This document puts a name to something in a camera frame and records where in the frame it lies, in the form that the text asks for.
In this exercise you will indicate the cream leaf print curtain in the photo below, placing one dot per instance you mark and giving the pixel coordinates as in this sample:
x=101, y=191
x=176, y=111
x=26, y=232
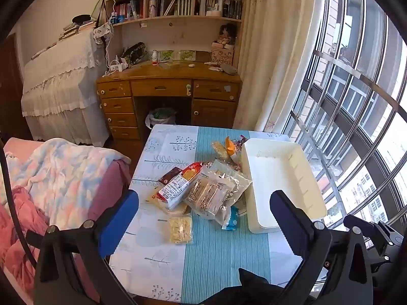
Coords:
x=276, y=54

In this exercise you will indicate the green printed card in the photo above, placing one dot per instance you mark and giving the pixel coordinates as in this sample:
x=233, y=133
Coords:
x=187, y=54
x=167, y=54

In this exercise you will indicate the orange snack packet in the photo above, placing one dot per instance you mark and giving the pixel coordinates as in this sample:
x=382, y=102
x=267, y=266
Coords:
x=230, y=144

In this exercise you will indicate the patterned cardboard box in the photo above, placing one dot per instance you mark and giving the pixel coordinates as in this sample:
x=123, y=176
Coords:
x=222, y=54

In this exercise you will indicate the white red barcode snack packet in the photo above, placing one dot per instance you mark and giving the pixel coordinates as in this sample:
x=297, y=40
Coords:
x=173, y=190

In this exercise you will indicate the wooden bookshelf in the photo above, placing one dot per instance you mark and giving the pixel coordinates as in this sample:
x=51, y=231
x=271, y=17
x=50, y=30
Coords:
x=178, y=33

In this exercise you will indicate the dark brown snack packet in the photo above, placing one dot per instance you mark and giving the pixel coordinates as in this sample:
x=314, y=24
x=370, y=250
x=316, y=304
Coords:
x=168, y=175

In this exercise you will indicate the white plastic bin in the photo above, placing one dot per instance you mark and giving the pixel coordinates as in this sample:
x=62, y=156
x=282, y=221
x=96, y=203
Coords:
x=276, y=178

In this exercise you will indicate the window with metal grille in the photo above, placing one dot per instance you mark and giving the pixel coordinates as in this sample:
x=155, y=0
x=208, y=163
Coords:
x=356, y=76

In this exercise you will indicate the doll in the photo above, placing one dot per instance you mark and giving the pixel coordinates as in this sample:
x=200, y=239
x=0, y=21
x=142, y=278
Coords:
x=227, y=33

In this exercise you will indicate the leaf printed tablecloth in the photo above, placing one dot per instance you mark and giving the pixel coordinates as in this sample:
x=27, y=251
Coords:
x=216, y=260

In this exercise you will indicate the pink quilt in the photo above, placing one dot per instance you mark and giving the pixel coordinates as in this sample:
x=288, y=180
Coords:
x=16, y=228

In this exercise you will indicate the small white bottle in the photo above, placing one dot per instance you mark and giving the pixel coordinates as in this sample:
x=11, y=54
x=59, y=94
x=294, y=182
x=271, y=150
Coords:
x=155, y=57

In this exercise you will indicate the patterned cloth pouch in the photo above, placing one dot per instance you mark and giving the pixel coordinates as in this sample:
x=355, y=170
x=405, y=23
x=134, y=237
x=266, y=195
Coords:
x=103, y=31

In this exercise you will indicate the stack of books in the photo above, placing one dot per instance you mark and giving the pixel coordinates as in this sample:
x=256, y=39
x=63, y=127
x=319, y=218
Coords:
x=71, y=30

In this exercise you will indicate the rice cracker packet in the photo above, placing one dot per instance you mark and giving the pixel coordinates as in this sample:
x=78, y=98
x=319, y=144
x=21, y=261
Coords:
x=220, y=151

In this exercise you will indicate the pastel patterned blanket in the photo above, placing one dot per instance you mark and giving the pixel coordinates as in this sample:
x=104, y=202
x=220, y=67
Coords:
x=63, y=171

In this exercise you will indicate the trash bin with plastic bag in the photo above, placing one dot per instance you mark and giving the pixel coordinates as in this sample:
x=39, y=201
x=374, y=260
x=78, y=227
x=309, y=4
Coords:
x=160, y=117

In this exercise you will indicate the white power strip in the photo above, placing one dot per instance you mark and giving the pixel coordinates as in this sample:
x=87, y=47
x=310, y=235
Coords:
x=116, y=66

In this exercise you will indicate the wooden desk with drawers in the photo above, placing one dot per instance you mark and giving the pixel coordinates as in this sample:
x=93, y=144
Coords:
x=162, y=85

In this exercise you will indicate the white lace cover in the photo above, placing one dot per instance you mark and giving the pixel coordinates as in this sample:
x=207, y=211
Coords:
x=60, y=79

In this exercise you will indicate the mauve sofa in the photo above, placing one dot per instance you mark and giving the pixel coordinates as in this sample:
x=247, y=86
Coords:
x=105, y=190

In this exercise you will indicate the row of books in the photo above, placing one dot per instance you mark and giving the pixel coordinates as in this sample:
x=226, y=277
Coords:
x=190, y=4

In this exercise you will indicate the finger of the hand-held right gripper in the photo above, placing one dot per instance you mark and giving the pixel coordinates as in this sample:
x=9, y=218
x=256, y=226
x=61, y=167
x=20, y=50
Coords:
x=357, y=220

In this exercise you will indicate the clear silver snack packet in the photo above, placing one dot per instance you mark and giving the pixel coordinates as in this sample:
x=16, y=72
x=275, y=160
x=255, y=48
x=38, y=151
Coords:
x=237, y=181

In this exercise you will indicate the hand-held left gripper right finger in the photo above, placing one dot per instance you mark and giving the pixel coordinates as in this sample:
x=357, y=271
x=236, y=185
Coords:
x=287, y=225

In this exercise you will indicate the small blue white packet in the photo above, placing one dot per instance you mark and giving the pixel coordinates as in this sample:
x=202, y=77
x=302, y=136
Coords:
x=230, y=219

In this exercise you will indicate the small yellow cracker packet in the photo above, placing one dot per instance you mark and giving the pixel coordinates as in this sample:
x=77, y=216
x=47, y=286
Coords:
x=181, y=230

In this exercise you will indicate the grey pouch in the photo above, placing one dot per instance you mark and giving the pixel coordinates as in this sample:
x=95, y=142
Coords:
x=229, y=69

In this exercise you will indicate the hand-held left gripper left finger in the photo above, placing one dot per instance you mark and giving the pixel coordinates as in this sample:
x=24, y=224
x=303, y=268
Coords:
x=122, y=219

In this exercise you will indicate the dark floral pencil case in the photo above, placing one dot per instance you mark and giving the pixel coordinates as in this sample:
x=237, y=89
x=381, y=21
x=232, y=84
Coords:
x=135, y=53

